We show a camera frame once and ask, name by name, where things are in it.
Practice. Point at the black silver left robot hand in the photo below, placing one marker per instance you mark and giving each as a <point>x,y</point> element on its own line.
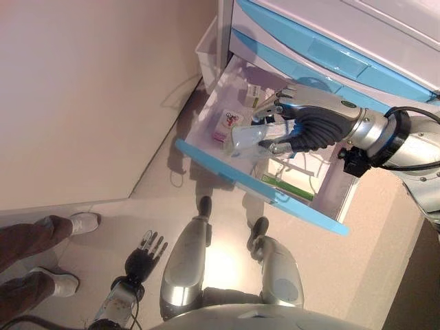
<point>141,263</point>

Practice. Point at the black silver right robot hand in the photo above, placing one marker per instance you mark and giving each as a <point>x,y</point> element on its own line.
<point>319,120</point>

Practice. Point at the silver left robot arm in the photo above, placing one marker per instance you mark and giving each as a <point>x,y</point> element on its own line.
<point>115,304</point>

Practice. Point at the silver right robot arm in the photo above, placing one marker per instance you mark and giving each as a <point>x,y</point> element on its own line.
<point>412,151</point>

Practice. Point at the small white medicine box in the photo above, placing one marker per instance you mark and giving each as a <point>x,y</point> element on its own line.
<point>253,96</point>

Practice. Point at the green white medicine box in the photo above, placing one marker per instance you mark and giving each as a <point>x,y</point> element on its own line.
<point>292,187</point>

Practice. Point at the silver left robot leg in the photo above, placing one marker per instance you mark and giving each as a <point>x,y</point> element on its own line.
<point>185,261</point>

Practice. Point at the white sneaker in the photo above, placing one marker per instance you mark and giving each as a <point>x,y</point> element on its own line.
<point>58,283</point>
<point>85,223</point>

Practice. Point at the pink box red print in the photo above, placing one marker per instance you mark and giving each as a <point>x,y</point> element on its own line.
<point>229,123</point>

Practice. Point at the person leg brown trousers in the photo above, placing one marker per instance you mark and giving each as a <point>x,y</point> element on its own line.
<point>31,237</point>
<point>24,295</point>

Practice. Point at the white medical cart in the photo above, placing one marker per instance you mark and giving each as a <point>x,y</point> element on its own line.
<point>378,20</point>

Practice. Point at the grey robot torso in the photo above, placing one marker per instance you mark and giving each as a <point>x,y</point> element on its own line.
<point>254,318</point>

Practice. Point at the clear white side bin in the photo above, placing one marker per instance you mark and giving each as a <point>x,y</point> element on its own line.
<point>208,58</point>

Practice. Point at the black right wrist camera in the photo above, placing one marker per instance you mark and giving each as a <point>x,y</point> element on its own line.
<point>355,161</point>

